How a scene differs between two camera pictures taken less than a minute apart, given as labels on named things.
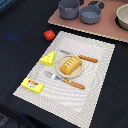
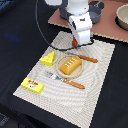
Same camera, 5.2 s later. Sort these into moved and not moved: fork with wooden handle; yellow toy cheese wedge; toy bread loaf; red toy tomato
Moved: red toy tomato
Not moved: yellow toy cheese wedge; toy bread loaf; fork with wooden handle
